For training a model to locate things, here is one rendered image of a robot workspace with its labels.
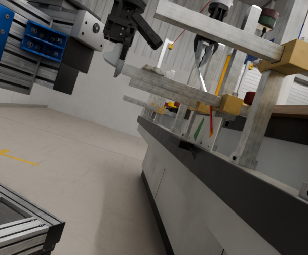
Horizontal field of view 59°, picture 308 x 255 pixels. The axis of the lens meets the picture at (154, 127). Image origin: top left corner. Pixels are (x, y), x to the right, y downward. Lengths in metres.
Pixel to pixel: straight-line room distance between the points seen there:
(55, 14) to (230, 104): 0.64
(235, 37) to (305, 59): 0.14
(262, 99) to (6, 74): 0.72
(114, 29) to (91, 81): 7.85
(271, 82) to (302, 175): 0.28
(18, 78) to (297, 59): 0.78
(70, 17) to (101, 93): 7.61
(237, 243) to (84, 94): 8.18
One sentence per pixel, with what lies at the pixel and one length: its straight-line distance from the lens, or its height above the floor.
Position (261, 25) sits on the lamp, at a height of 1.11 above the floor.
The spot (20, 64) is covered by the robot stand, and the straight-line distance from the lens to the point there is 0.97.
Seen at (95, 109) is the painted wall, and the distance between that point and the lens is 8.57.
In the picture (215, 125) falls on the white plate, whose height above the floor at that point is 0.78.
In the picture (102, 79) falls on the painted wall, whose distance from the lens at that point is 8.59.
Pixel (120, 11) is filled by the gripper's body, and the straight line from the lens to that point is 0.82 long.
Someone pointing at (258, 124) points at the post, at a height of 0.80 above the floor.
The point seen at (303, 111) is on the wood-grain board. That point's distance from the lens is 0.83.
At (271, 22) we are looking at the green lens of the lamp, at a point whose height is 1.13.
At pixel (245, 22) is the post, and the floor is 1.11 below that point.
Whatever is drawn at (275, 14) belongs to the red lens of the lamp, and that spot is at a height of 1.16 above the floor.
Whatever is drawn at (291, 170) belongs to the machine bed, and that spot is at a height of 0.72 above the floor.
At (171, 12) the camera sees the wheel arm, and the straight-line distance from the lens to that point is 0.57.
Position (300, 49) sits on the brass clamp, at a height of 0.95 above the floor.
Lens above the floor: 0.74
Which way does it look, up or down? 2 degrees down
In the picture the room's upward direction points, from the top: 18 degrees clockwise
